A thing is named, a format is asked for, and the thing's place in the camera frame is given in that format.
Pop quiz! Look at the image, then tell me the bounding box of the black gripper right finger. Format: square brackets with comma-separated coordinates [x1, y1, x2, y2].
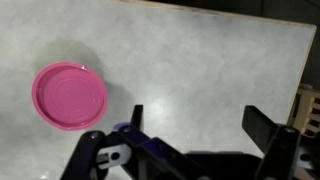
[241, 104, 302, 180]

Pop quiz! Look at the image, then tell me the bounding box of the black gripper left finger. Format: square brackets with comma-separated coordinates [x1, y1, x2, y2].
[113, 104, 201, 180]

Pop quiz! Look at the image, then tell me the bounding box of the pink plastic bowl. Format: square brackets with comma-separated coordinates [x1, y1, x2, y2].
[31, 61, 109, 131]

